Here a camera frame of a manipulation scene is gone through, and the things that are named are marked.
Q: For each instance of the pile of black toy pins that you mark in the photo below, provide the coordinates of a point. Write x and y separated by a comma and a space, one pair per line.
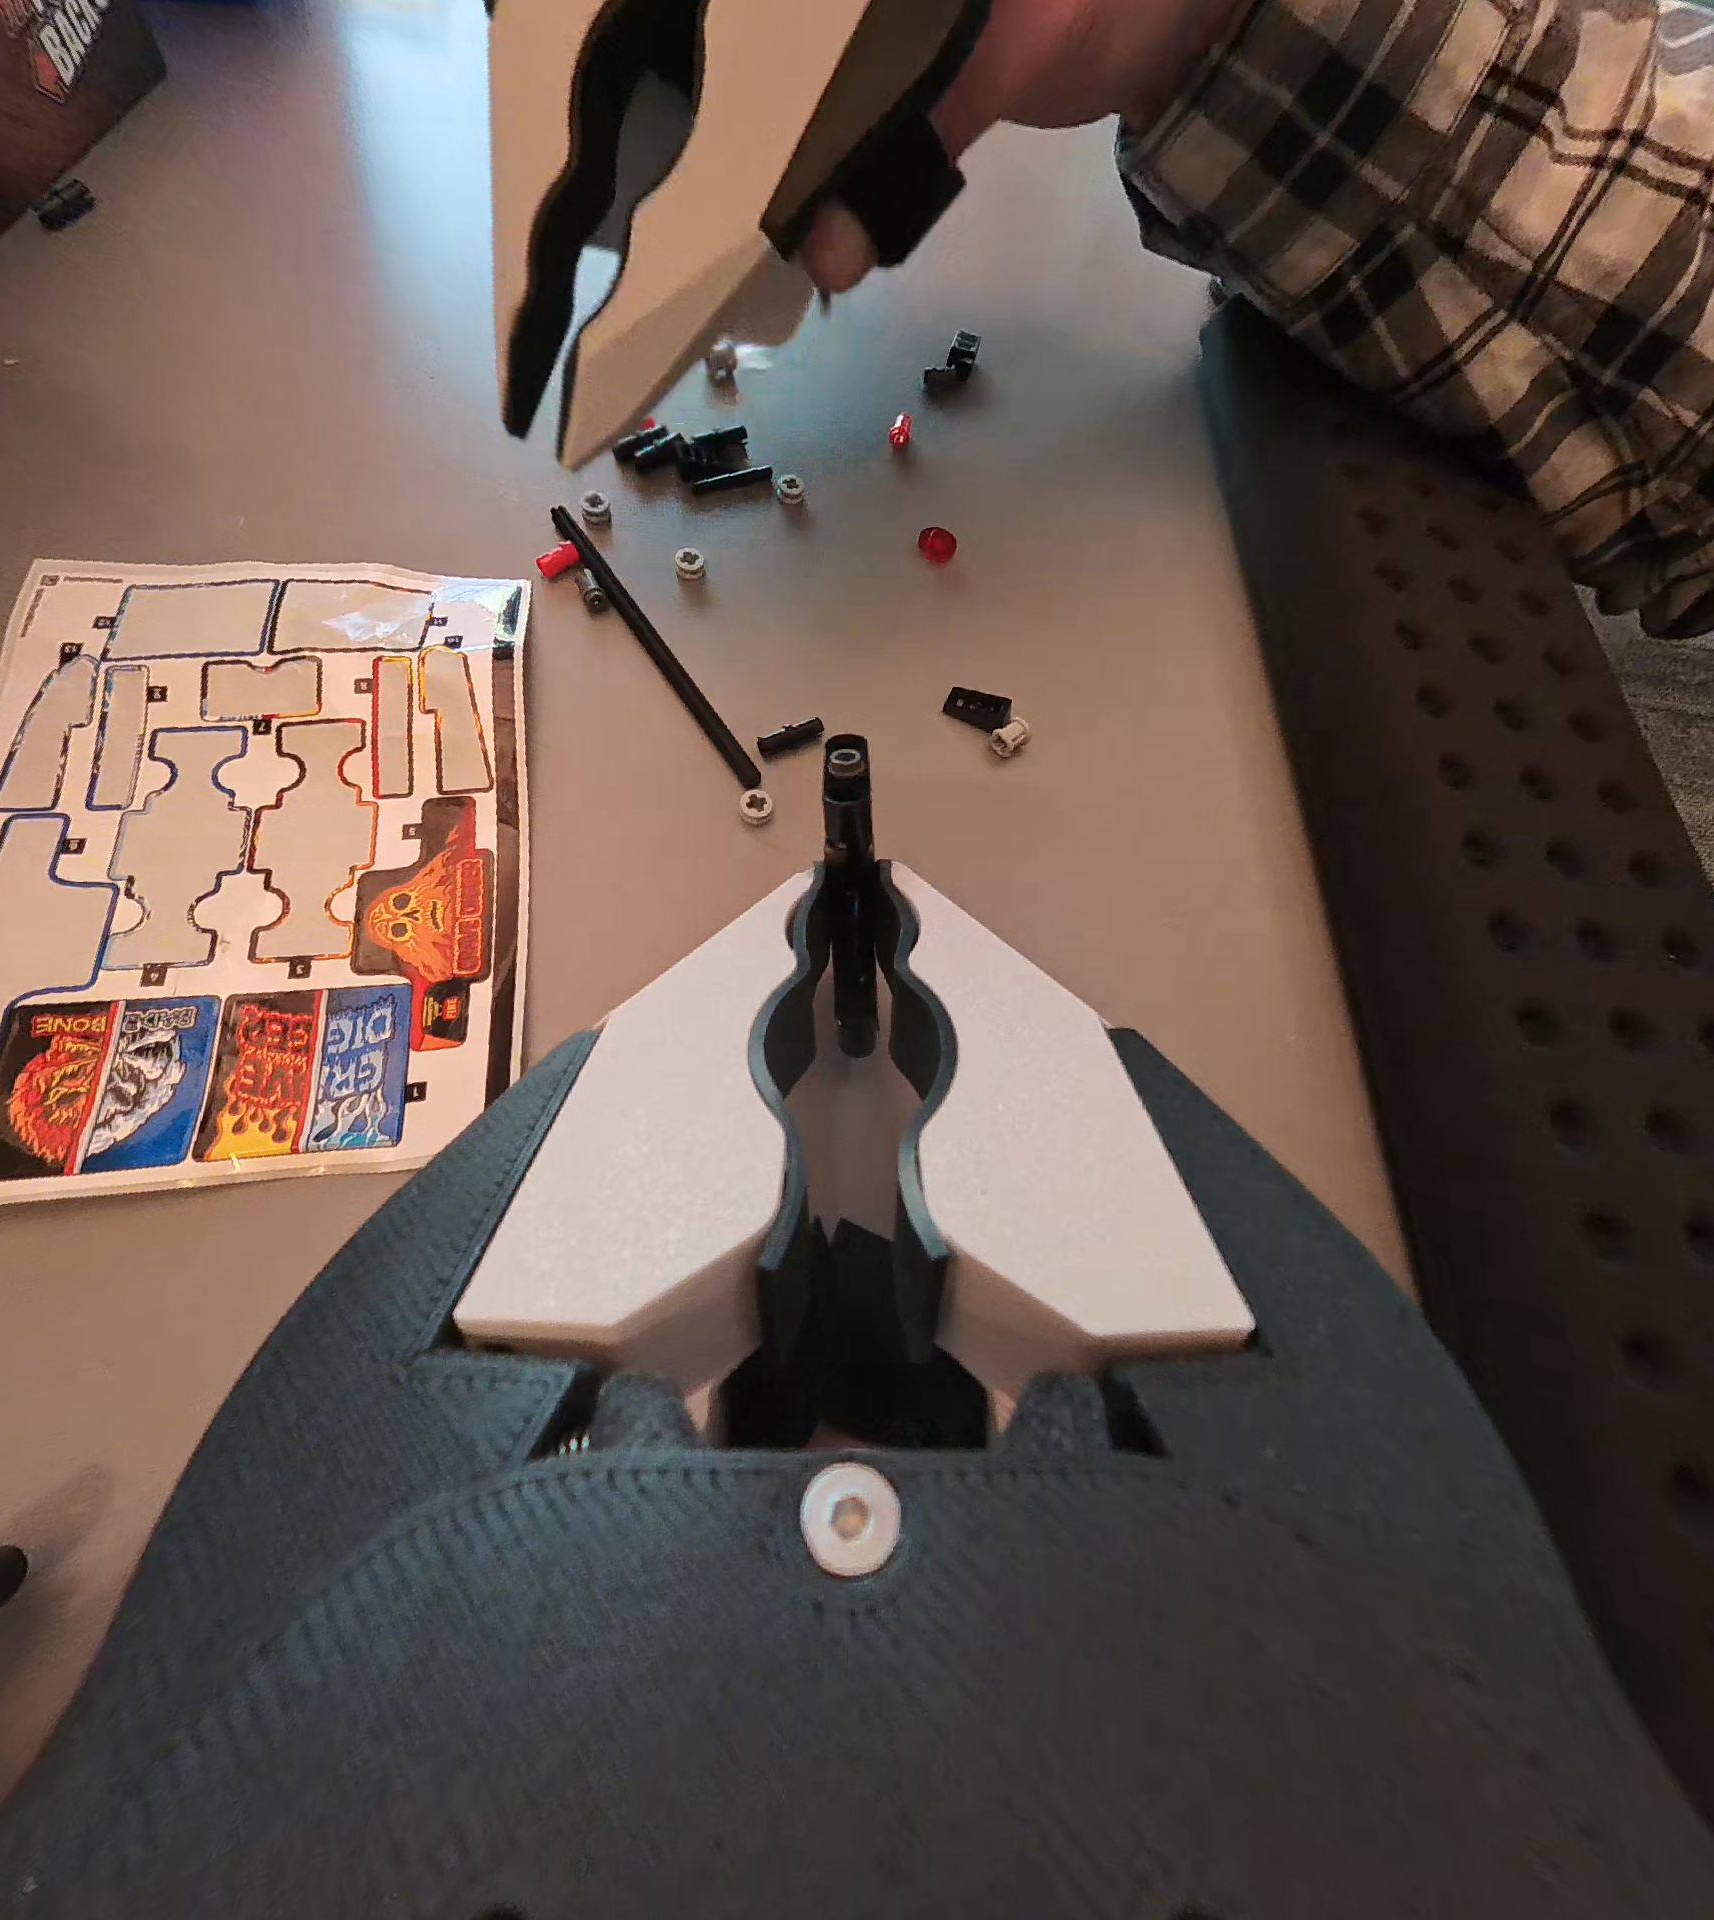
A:
715, 447

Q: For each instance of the person's right hand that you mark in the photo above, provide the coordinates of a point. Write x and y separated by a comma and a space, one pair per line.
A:
1082, 61

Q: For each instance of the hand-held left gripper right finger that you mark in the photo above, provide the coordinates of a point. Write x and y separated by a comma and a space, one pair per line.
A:
1082, 1199

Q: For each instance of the long black toy axle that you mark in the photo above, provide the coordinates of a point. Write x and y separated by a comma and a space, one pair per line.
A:
657, 644

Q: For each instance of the black toy axle connector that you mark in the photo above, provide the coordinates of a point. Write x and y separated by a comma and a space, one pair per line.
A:
851, 812

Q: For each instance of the red round toy stud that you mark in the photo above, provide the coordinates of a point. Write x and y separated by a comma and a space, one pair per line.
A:
937, 543

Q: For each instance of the person's right forearm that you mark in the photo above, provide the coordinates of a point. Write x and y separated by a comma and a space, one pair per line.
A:
1474, 225

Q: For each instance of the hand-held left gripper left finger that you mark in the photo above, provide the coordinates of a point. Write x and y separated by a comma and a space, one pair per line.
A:
619, 1187

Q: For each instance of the short black toy pin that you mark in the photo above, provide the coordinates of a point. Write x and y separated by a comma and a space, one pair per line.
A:
68, 204
791, 736

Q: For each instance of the small black toy plate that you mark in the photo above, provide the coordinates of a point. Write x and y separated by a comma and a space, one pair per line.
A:
977, 704

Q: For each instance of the toy sticker sheet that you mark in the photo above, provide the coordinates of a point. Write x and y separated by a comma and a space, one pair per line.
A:
199, 901

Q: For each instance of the small grey toy connector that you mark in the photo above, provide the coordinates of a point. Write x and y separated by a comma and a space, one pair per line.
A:
720, 360

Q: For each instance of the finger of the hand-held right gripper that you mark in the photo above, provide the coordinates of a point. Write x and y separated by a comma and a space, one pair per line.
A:
536, 122
691, 330

